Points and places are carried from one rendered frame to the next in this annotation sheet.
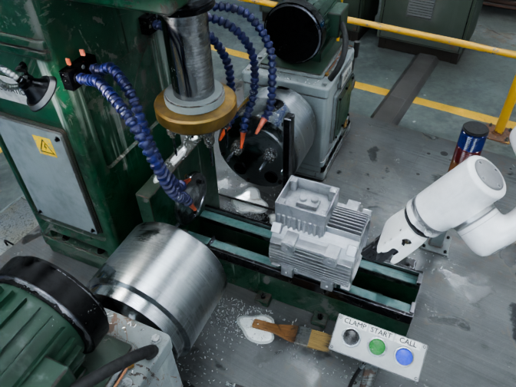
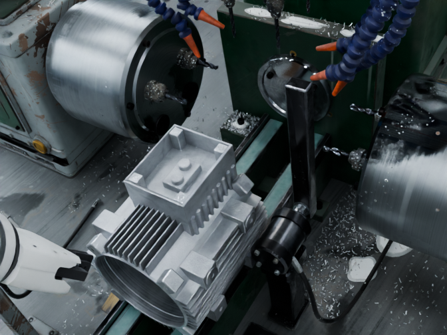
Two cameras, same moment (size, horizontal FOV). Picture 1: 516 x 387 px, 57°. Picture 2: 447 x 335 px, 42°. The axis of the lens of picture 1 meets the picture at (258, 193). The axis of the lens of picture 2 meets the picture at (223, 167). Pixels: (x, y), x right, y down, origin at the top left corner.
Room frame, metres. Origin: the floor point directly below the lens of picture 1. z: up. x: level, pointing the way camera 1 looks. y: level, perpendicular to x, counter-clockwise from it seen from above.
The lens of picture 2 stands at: (0.98, -0.62, 1.71)
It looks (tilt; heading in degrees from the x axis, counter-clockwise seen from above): 47 degrees down; 105
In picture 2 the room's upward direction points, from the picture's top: 12 degrees counter-clockwise
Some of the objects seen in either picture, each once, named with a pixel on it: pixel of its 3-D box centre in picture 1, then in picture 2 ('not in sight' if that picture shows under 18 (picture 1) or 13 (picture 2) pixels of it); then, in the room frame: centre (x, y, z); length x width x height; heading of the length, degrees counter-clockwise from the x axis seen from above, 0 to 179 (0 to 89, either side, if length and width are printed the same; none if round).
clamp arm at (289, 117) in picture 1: (289, 157); (301, 155); (0.94, -0.08, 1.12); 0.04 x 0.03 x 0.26; 64
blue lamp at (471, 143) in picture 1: (472, 137); not in sight; (0.91, -0.52, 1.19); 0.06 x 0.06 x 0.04
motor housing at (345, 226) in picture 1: (320, 238); (179, 239); (0.76, -0.15, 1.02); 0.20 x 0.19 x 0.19; 64
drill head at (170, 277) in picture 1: (143, 310); (109, 62); (0.56, 0.25, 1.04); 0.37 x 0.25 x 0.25; 154
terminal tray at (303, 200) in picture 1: (306, 206); (183, 179); (0.78, -0.11, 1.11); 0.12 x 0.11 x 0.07; 64
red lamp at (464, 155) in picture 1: (467, 152); not in sight; (0.91, -0.52, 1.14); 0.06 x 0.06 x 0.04
